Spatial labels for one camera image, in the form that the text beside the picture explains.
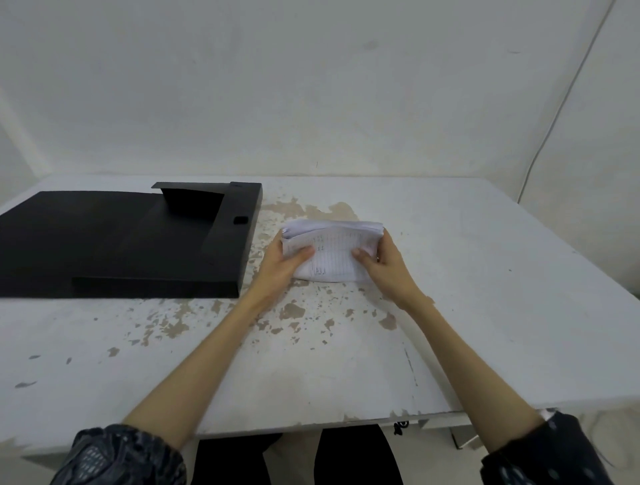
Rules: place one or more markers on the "stack of white printed papers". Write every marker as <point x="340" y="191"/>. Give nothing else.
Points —
<point x="331" y="251"/>

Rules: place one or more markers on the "person's right forearm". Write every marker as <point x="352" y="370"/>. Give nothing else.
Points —
<point x="480" y="389"/>

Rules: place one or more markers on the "person's left hand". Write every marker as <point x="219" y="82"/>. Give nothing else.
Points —
<point x="276" y="270"/>

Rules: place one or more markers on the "person's right hand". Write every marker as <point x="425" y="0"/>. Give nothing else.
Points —
<point x="392" y="275"/>

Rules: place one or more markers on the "person's left forearm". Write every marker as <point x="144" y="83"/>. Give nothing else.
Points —
<point x="165" y="379"/>

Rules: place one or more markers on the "person's left thumb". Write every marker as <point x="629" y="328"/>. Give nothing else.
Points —
<point x="301" y="254"/>

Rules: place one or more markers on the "black open file box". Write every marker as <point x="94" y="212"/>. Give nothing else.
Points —
<point x="120" y="242"/>

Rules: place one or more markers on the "person's dark trousers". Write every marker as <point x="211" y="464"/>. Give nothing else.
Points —
<point x="300" y="457"/>

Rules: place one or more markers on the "person's right thumb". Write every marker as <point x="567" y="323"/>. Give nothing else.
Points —
<point x="365" y="257"/>

